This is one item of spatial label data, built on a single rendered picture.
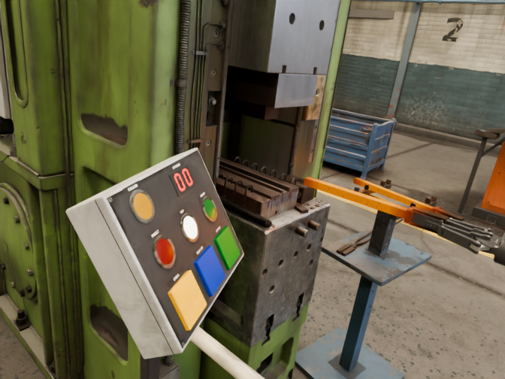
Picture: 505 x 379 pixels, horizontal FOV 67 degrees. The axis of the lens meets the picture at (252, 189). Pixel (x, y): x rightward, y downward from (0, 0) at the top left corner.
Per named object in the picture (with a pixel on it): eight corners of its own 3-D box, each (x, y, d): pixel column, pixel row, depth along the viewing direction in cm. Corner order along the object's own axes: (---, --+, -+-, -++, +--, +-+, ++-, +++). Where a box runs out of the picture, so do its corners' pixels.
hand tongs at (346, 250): (395, 217, 201) (396, 215, 200) (403, 220, 198) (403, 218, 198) (336, 252, 158) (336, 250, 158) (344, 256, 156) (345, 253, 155)
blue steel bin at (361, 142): (384, 170, 536) (398, 118, 510) (364, 182, 475) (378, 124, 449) (310, 149, 599) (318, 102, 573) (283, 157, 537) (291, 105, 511)
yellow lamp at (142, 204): (159, 218, 64) (160, 194, 62) (135, 225, 60) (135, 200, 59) (149, 211, 66) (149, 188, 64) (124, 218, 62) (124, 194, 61)
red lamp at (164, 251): (180, 262, 66) (182, 240, 64) (158, 271, 62) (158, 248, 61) (169, 254, 67) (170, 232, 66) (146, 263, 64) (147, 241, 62)
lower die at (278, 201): (295, 207, 134) (299, 184, 131) (259, 221, 120) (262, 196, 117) (213, 172, 159) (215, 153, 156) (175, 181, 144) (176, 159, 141)
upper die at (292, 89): (312, 105, 122) (318, 74, 118) (274, 108, 107) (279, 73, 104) (221, 85, 146) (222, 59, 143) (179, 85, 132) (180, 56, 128)
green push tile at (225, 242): (240, 253, 88) (228, 224, 86) (230, 270, 81) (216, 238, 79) (234, 255, 89) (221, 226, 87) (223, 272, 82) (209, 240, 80)
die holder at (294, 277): (310, 302, 157) (331, 203, 141) (250, 348, 129) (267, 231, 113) (216, 247, 190) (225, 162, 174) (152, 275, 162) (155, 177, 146)
